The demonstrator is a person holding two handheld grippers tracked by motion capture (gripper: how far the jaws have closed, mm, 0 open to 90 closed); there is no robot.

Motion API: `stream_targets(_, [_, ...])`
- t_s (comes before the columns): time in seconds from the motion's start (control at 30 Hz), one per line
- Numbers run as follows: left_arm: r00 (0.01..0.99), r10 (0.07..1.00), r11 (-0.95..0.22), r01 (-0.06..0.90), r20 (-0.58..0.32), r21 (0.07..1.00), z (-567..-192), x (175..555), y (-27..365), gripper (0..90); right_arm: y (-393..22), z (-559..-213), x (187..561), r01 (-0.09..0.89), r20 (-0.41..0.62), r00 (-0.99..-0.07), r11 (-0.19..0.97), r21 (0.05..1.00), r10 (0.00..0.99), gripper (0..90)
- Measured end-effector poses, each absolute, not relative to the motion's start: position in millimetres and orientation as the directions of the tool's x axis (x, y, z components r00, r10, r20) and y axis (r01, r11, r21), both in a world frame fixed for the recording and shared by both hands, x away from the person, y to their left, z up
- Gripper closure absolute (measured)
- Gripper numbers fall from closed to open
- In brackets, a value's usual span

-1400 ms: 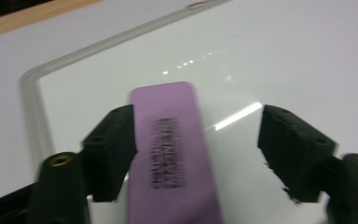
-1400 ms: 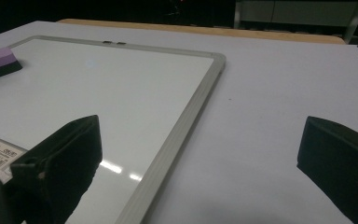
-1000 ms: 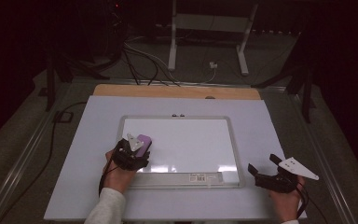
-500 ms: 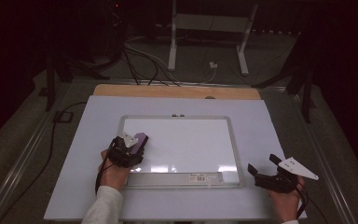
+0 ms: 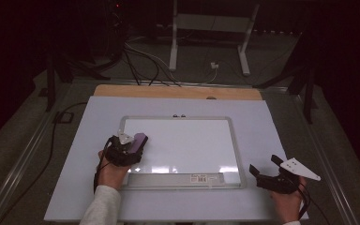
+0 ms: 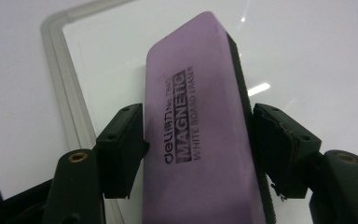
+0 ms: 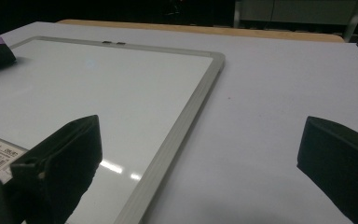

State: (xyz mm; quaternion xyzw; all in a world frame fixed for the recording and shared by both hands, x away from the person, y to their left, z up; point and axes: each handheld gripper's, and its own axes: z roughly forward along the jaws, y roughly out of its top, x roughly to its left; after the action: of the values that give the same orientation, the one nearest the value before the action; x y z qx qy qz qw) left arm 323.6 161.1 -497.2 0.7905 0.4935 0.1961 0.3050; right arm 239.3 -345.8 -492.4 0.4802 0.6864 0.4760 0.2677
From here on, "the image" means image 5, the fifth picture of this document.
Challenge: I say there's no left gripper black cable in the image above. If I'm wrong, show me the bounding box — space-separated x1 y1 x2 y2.
92 137 114 194

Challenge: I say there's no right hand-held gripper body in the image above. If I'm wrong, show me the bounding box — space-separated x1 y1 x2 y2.
256 157 322 195

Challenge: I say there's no white metal stand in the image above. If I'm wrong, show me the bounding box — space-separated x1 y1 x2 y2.
168 0 261 77

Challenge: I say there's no silver framed whiteboard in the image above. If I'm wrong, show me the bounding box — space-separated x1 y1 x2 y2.
118 115 247 191

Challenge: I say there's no white plug with cable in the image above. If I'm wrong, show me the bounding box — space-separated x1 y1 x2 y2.
181 61 220 86

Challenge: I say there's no aluminium rail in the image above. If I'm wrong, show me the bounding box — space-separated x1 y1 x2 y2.
0 82 74 225
289 90 360 225

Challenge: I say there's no black tripod stand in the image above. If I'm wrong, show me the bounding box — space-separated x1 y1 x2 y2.
252 31 319 126
41 51 111 113

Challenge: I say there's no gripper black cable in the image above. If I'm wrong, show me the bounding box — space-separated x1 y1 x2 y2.
295 184 312 219
92 137 114 194

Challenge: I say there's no person's left hand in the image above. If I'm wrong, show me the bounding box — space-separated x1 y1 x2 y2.
97 149 133 191

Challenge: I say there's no person's right hand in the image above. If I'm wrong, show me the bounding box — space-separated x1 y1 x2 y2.
269 176 308 225

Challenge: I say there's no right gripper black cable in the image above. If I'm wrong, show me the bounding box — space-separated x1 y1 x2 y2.
295 184 312 219

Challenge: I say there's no dark equipment rack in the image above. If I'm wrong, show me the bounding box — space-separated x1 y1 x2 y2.
104 0 130 65

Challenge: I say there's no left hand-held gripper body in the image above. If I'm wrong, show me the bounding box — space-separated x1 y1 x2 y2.
104 128 145 168

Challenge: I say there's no long black floor cable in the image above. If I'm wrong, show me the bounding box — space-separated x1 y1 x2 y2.
0 101 89 225

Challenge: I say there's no small black square frame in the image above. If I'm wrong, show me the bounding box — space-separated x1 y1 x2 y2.
52 111 75 125

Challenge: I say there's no bundle of black cables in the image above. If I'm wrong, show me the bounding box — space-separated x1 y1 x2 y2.
122 38 182 88

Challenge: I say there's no large white table sheet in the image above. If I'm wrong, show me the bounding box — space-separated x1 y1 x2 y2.
44 95 309 222

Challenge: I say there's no purple whiteboard eraser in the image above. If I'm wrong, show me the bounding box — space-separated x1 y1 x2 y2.
127 132 149 155

